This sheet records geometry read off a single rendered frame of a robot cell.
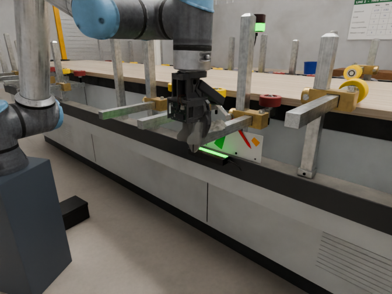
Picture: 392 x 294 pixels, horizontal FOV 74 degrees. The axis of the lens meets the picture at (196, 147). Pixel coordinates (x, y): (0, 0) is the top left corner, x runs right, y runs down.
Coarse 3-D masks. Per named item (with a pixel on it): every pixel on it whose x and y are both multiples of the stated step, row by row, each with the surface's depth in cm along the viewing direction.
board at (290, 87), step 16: (64, 64) 258; (80, 64) 258; (96, 64) 258; (112, 64) 258; (128, 64) 258; (128, 80) 160; (144, 80) 150; (160, 80) 143; (208, 80) 143; (224, 80) 143; (256, 80) 143; (272, 80) 143; (288, 80) 143; (304, 80) 143; (336, 80) 143; (256, 96) 106; (288, 96) 100; (368, 96) 100; (384, 96) 100; (336, 112) 88; (352, 112) 85; (368, 112) 82; (384, 112) 79
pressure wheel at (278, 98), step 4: (260, 96) 97; (264, 96) 96; (268, 96) 97; (272, 96) 97; (276, 96) 98; (280, 96) 96; (260, 100) 97; (264, 100) 95; (268, 100) 94; (272, 100) 94; (276, 100) 94; (280, 100) 95; (260, 104) 97; (264, 104) 96; (268, 104) 95; (272, 104) 95; (276, 104) 95; (280, 104) 96; (268, 108) 98; (268, 120) 100; (268, 124) 101
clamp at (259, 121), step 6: (234, 108) 94; (234, 114) 92; (240, 114) 91; (246, 114) 89; (252, 114) 88; (258, 114) 86; (264, 114) 87; (252, 120) 88; (258, 120) 87; (264, 120) 87; (252, 126) 89; (258, 126) 87; (264, 126) 89
